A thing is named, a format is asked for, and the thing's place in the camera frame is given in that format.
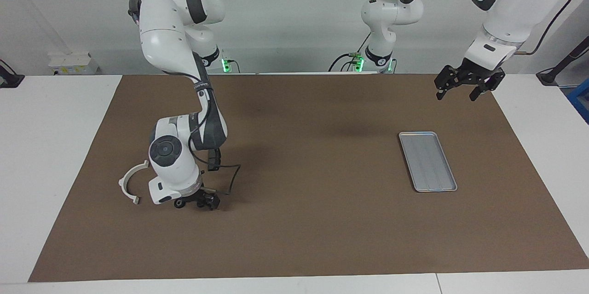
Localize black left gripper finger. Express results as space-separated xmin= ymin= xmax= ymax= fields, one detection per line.
xmin=469 ymin=71 xmax=506 ymax=101
xmin=435 ymin=66 xmax=461 ymax=100

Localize silver metal tray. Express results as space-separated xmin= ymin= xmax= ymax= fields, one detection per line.
xmin=398 ymin=132 xmax=458 ymax=192

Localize black angled stand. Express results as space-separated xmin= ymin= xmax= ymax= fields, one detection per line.
xmin=536 ymin=36 xmax=589 ymax=86

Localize brown table mat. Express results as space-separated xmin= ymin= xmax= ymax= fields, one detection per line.
xmin=29 ymin=73 xmax=589 ymax=282

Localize blue crate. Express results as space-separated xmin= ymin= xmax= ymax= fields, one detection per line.
xmin=567 ymin=78 xmax=589 ymax=124

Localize white box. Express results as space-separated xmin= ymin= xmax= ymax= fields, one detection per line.
xmin=48 ymin=52 xmax=99 ymax=75

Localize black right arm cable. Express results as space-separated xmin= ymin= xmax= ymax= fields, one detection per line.
xmin=189 ymin=78 xmax=241 ymax=196

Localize white semicircular plastic bracket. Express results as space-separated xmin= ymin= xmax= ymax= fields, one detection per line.
xmin=118 ymin=160 xmax=150 ymax=205

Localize black base cables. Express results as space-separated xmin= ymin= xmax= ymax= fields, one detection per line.
xmin=328 ymin=32 xmax=371 ymax=73

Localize black clamp mount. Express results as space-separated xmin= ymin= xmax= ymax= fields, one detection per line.
xmin=0 ymin=58 xmax=24 ymax=88

